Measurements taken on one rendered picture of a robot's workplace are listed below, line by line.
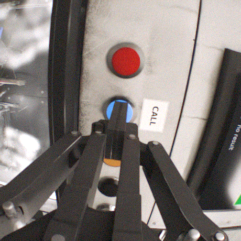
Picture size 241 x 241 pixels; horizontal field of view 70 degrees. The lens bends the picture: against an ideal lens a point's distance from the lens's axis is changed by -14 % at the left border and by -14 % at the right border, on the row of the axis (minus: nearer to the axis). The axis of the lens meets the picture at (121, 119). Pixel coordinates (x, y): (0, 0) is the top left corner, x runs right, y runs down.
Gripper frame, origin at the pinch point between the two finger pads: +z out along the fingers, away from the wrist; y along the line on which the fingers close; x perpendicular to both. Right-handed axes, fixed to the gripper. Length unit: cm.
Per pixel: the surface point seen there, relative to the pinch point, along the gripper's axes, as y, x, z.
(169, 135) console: 6.3, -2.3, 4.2
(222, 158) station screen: 13.6, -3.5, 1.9
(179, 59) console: 5.7, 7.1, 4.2
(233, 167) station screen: 15.9, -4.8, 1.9
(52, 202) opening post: -10.5, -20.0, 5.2
